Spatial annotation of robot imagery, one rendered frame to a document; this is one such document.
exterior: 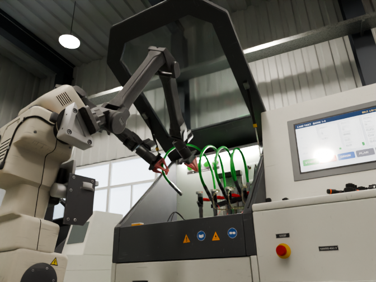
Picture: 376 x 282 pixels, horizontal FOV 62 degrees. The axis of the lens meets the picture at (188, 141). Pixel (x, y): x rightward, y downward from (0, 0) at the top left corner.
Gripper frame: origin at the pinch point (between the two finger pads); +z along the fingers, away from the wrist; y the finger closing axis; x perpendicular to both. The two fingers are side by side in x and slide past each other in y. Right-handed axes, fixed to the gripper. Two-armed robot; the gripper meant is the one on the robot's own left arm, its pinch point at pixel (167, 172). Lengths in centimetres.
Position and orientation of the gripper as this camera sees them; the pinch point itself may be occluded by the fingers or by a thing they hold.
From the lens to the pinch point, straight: 164.7
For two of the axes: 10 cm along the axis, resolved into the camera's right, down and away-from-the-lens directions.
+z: 7.7, 6.2, -1.4
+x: -5.5, 5.4, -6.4
